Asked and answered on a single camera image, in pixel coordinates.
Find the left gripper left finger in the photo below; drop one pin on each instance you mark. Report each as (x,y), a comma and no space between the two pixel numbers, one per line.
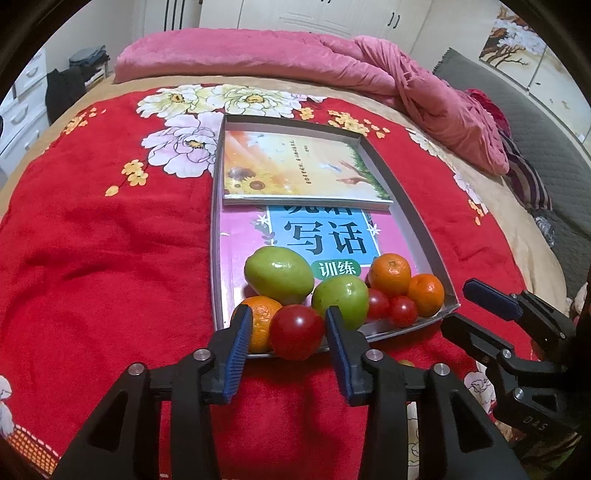
(120,438)

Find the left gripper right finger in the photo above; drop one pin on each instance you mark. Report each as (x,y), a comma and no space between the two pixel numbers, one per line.
(457,439)

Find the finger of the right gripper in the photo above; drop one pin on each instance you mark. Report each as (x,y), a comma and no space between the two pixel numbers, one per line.
(526,381)
(540,320)

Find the large red tomato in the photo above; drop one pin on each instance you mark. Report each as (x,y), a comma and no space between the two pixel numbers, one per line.
(379,305)

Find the green fruit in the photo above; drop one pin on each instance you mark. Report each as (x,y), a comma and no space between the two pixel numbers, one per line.
(347,292)
(279,273)

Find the dark red tomato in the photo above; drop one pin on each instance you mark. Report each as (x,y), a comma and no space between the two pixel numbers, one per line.
(296,332)

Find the orange tangerine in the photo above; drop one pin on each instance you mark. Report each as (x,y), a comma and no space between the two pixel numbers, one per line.
(391,274)
(428,294)
(263,310)

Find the right hand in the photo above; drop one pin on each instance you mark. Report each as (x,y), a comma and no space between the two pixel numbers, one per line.
(579,301)

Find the striped pillow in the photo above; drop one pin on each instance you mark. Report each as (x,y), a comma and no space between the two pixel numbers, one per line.
(523,178)

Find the grey cardboard tray box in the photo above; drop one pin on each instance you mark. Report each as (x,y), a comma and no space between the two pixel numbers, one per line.
(401,207)

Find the pink chinese workbook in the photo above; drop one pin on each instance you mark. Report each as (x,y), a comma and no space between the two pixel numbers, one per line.
(334,241)

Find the grey padded headboard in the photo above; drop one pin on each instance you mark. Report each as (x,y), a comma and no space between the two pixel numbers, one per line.
(563,169)

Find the pink quilt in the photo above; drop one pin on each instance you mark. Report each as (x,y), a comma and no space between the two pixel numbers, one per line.
(372,66)

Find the sunflower cover book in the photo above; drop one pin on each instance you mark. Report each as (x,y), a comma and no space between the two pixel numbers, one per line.
(283,169)

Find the white wardrobe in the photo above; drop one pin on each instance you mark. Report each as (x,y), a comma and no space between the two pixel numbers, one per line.
(399,21)

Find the white drawer cabinet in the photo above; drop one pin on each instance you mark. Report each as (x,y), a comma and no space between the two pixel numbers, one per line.
(24,113)

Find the black clothes pile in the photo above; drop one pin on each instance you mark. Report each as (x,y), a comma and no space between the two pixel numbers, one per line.
(64,88)

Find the tree wall painting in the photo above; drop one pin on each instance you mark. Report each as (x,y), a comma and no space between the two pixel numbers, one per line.
(513,47)

